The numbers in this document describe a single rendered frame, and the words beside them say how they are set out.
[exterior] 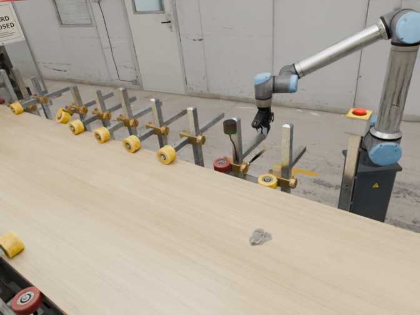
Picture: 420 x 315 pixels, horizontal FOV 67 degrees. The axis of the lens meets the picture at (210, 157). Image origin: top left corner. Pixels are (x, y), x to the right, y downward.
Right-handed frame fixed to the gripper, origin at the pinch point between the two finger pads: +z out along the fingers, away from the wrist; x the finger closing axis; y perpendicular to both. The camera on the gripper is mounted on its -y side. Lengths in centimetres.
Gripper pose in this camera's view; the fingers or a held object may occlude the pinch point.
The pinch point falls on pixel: (262, 138)
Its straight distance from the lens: 185.3
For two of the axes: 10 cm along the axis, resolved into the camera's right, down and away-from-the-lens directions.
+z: 1.2, 8.3, 5.4
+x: -8.1, -2.3, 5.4
